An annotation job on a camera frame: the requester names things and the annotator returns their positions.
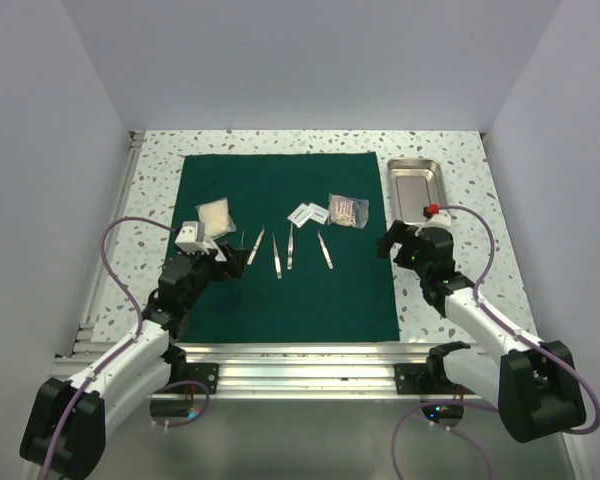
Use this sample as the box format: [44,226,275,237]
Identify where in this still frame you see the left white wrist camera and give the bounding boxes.
[175,221,217,254]

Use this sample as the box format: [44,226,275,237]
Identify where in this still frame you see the stainless steel tray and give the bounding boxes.
[387,158,447,226]

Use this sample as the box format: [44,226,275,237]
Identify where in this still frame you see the curved steel tweezers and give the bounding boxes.
[247,226,265,266]

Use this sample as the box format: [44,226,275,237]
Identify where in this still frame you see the white sachet blue text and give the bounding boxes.
[308,203,329,225]

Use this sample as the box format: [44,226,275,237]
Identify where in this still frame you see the green surgical cloth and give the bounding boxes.
[172,153,399,344]

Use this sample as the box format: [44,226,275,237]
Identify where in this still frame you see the white sachet small print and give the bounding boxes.
[287,203,313,228]

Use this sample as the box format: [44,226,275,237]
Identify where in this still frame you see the cotton swab packet printed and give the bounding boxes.
[328,194,369,229]

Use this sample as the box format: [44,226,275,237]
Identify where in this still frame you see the straight steel tweezers long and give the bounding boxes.
[272,233,282,279]

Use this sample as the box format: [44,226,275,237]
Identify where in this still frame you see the aluminium front rail frame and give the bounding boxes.
[49,339,571,401]

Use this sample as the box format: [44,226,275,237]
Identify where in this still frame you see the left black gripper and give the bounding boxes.
[177,240,247,309]

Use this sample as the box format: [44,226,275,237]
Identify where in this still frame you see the aluminium left side rail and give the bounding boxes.
[74,131,146,344]

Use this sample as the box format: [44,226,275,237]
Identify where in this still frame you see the white suture packet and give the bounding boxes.
[215,244,227,262]

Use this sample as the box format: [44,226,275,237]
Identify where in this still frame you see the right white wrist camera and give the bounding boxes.
[421,204,452,231]

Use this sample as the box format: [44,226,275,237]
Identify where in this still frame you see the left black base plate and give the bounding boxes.
[169,350,219,395]

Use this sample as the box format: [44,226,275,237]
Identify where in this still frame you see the white gauze in clear bag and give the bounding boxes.
[196,197,236,239]

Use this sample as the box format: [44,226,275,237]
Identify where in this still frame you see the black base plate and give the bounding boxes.
[169,350,219,395]
[393,341,470,395]

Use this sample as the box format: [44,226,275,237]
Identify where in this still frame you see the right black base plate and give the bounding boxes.
[393,341,470,395]

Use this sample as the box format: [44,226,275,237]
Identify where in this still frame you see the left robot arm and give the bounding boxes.
[20,224,249,479]

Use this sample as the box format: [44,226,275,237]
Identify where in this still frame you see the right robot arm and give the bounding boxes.
[377,220,586,443]

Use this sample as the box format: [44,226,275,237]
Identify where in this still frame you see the short steel tweezers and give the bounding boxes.
[317,231,334,270]

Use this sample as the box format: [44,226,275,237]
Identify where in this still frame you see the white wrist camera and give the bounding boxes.
[421,204,452,231]
[175,221,217,254]

